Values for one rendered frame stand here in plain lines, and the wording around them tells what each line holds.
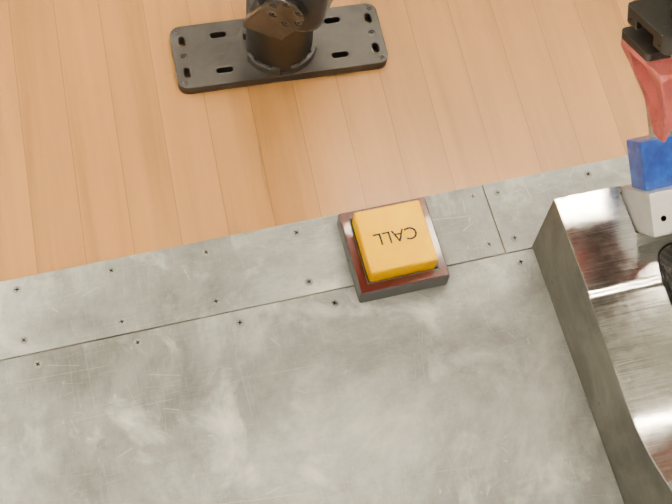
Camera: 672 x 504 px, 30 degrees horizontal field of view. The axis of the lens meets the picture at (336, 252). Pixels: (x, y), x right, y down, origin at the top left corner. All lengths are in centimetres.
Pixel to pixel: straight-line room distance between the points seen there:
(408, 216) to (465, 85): 18
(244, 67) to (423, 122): 18
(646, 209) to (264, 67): 38
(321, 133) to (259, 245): 13
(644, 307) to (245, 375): 33
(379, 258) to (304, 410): 14
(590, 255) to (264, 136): 32
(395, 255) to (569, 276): 15
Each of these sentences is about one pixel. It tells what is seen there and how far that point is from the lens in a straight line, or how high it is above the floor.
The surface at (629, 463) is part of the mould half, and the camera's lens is 103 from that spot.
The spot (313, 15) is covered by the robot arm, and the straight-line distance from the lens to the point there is 109.
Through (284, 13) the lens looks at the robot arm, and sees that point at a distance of 109.
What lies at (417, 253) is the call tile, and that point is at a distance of 107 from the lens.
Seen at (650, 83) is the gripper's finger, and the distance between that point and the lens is 96.
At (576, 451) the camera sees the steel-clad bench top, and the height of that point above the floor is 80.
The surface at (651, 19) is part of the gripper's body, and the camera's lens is 92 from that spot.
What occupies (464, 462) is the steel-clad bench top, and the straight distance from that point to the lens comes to 105.
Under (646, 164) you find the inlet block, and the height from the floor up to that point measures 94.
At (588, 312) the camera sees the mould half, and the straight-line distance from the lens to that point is 103.
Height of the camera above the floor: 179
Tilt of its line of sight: 64 degrees down
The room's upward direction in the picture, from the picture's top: 8 degrees clockwise
